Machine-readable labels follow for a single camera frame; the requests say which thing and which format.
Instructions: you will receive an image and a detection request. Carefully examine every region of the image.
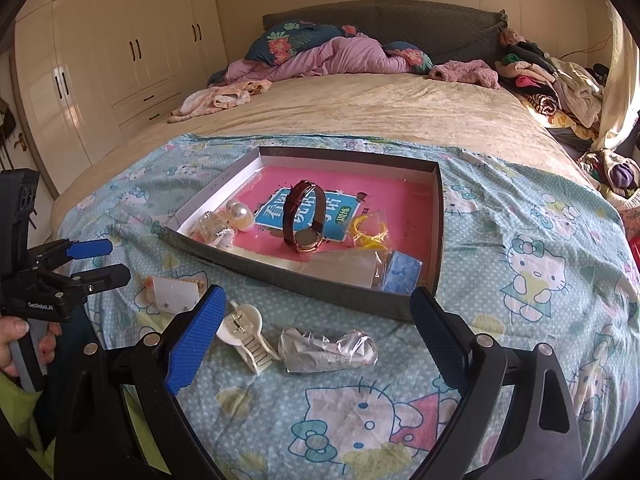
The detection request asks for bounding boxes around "printed cat blanket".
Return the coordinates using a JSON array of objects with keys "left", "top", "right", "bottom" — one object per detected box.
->
[{"left": 50, "top": 132, "right": 640, "bottom": 480}]

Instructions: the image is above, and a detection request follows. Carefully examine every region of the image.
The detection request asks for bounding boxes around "white hair claw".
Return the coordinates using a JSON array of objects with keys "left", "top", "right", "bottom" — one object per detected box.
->
[{"left": 216, "top": 300, "right": 282, "bottom": 375}]

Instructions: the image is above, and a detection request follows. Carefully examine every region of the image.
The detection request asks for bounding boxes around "brown leather watch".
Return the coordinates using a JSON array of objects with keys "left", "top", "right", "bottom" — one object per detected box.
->
[{"left": 281, "top": 180, "right": 327, "bottom": 253}]

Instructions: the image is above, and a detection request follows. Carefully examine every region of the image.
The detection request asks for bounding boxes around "beige bed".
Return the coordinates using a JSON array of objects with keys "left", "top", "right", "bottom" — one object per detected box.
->
[{"left": 50, "top": 72, "right": 586, "bottom": 211}]

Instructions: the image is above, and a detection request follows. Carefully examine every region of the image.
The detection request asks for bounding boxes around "grey cardboard box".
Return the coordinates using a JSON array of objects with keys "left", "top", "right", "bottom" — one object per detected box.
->
[{"left": 162, "top": 146, "right": 446, "bottom": 323}]

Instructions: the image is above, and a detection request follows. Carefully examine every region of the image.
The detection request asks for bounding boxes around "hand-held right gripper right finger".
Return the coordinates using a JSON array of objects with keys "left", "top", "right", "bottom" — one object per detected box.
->
[{"left": 410, "top": 286, "right": 586, "bottom": 480}]

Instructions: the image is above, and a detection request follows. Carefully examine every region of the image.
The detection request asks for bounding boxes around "pink fluffy garment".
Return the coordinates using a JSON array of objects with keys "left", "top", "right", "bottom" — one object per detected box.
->
[{"left": 429, "top": 59, "right": 501, "bottom": 90}]

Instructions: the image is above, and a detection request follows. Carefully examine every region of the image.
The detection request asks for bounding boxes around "pile of clothes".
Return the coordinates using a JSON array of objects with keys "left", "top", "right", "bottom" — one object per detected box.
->
[{"left": 495, "top": 27, "right": 606, "bottom": 128}]

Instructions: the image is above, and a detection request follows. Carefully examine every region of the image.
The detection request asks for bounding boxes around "floral bag of clothes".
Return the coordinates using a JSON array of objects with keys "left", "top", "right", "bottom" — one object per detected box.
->
[{"left": 577, "top": 147, "right": 640, "bottom": 211}]

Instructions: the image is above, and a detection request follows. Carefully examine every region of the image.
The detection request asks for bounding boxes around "cream wardrobe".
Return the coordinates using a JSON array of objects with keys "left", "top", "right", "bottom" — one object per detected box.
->
[{"left": 12, "top": 0, "right": 231, "bottom": 181}]

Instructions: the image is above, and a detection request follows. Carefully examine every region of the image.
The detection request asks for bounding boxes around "floral dark pillow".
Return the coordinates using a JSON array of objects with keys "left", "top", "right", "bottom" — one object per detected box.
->
[{"left": 245, "top": 20, "right": 433, "bottom": 73}]

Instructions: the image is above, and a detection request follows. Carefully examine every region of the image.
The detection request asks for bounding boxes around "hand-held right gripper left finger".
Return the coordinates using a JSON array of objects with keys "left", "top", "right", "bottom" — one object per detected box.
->
[{"left": 52, "top": 284, "right": 228, "bottom": 480}]

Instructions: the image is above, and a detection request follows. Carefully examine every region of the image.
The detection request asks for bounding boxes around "person's left hand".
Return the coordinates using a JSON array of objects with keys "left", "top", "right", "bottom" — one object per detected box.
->
[{"left": 0, "top": 305, "right": 63, "bottom": 376}]

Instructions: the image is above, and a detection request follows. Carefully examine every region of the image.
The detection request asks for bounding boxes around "pink quilt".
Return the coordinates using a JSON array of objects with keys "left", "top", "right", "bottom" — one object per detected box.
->
[{"left": 222, "top": 32, "right": 408, "bottom": 83}]

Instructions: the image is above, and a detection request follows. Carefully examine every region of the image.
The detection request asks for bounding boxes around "cream curtain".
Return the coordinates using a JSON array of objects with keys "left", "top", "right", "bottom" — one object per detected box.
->
[{"left": 590, "top": 0, "right": 640, "bottom": 161}]

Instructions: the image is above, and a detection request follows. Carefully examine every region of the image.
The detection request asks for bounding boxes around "peach garment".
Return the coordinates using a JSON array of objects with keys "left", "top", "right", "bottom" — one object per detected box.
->
[{"left": 167, "top": 82, "right": 266, "bottom": 123}]

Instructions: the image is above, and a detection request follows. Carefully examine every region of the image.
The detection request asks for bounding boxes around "blue accessory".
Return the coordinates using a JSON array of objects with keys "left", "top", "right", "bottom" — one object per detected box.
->
[{"left": 380, "top": 250, "right": 425, "bottom": 295}]

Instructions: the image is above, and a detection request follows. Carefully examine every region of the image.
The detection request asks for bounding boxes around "cream jewelry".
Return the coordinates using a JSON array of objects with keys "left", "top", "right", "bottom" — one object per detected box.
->
[{"left": 192, "top": 210, "right": 236, "bottom": 247}]

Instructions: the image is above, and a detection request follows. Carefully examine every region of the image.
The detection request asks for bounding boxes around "clear plastic jewelry packet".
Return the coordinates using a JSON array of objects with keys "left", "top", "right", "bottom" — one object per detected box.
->
[{"left": 277, "top": 327, "right": 379, "bottom": 375}]

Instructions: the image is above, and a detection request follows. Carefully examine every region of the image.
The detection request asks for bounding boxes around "pink book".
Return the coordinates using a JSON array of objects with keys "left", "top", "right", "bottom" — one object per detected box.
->
[{"left": 232, "top": 162, "right": 436, "bottom": 281}]

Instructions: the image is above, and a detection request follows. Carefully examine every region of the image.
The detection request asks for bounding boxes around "pearl hair clip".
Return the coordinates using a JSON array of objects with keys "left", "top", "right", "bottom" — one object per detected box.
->
[{"left": 225, "top": 199, "right": 258, "bottom": 233}]

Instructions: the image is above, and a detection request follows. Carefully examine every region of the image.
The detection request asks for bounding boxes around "grey headboard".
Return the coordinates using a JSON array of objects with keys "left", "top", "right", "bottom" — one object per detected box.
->
[{"left": 262, "top": 0, "right": 508, "bottom": 66}]

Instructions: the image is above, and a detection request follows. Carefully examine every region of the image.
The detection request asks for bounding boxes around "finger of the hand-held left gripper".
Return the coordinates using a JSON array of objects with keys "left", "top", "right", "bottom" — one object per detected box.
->
[
  {"left": 30, "top": 239, "right": 114, "bottom": 262},
  {"left": 60, "top": 264, "right": 132, "bottom": 295}
]

